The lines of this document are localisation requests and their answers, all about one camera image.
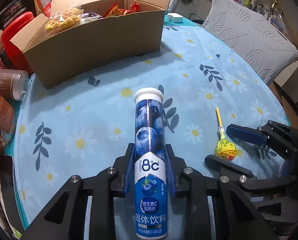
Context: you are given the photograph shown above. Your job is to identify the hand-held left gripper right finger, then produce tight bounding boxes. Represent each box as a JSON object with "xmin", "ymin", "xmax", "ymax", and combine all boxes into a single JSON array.
[{"xmin": 165, "ymin": 144, "xmax": 274, "ymax": 240}]

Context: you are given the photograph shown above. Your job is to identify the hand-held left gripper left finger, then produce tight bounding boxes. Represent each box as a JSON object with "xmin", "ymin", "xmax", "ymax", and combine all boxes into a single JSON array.
[{"xmin": 22, "ymin": 142, "xmax": 136, "ymax": 240}]

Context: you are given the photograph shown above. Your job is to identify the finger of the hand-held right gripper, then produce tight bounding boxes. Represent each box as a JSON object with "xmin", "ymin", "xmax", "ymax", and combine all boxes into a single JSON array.
[
  {"xmin": 205, "ymin": 154, "xmax": 297, "ymax": 193},
  {"xmin": 226, "ymin": 120, "xmax": 298, "ymax": 155}
]

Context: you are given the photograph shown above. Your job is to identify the yellow lollipop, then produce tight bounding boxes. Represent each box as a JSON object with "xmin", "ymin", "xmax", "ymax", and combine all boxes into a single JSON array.
[{"xmin": 214, "ymin": 107, "xmax": 237, "ymax": 161}]

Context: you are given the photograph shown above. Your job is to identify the blue tube with white cap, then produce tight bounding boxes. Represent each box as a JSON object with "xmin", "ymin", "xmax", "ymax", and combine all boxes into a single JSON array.
[{"xmin": 134, "ymin": 87, "xmax": 170, "ymax": 239}]

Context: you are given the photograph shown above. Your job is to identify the brown cardboard box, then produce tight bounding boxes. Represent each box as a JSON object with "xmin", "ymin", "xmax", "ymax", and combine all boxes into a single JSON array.
[{"xmin": 10, "ymin": 0, "xmax": 173, "ymax": 90}]

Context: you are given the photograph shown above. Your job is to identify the red snack packet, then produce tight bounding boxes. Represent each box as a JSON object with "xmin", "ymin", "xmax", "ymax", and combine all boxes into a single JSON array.
[{"xmin": 103, "ymin": 2, "xmax": 142, "ymax": 18}]

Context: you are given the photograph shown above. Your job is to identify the white and purple snack packet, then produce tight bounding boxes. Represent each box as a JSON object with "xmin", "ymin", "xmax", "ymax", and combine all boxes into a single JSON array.
[{"xmin": 80, "ymin": 11, "xmax": 104, "ymax": 22}]

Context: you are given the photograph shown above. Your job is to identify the clear bag of yellow twists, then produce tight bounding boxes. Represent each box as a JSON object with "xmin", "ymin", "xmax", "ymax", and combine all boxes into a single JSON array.
[{"xmin": 45, "ymin": 8, "xmax": 84, "ymax": 32}]

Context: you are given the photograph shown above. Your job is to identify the chair with grey leaf cover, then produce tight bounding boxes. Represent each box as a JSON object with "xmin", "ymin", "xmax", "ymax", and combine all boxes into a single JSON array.
[{"xmin": 201, "ymin": 0, "xmax": 298, "ymax": 84}]

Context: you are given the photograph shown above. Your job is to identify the black handbag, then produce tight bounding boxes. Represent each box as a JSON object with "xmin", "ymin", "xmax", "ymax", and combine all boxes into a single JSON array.
[{"xmin": 189, "ymin": 12, "xmax": 204, "ymax": 24}]

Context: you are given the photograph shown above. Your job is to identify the row of bottles on shelf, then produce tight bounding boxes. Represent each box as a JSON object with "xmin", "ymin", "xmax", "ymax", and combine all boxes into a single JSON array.
[{"xmin": 241, "ymin": 0, "xmax": 284, "ymax": 20}]

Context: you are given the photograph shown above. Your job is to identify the small white box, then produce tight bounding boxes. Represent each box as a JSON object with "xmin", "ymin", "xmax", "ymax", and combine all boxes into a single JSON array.
[{"xmin": 167, "ymin": 12, "xmax": 183, "ymax": 23}]

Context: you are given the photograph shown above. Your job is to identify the clear jar with brown label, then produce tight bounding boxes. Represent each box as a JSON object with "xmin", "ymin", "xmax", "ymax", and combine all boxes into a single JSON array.
[{"xmin": 0, "ymin": 68, "xmax": 30, "ymax": 101}]

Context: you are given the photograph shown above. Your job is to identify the red canister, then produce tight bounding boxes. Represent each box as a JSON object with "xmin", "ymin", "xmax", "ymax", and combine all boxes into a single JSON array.
[{"xmin": 0, "ymin": 11, "xmax": 36, "ymax": 70}]

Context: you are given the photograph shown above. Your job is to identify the large black snack bag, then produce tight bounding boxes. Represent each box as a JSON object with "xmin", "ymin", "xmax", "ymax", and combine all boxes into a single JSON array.
[{"xmin": 0, "ymin": 0, "xmax": 37, "ymax": 39}]

